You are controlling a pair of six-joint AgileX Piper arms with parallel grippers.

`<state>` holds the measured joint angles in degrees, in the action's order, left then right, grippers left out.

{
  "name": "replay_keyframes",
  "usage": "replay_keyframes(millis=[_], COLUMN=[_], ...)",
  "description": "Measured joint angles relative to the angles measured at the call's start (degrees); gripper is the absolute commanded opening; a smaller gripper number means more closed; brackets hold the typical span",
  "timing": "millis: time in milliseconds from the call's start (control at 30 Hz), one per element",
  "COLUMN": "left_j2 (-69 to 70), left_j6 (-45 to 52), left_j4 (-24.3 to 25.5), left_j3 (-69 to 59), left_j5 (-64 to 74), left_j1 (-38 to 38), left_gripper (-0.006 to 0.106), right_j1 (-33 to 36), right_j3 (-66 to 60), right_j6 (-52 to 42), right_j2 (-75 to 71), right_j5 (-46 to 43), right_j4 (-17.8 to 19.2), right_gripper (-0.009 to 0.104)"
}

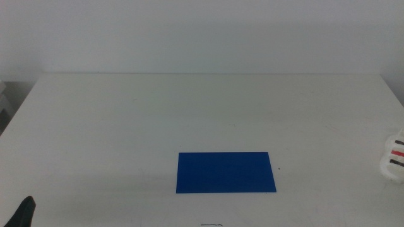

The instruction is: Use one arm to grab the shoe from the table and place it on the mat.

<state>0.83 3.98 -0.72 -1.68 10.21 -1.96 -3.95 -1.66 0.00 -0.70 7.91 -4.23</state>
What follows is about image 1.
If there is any white sandal with coloured straps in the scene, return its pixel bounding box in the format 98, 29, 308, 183
379, 127, 404, 183

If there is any blue rectangular mat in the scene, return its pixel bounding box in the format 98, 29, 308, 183
175, 151, 277, 194

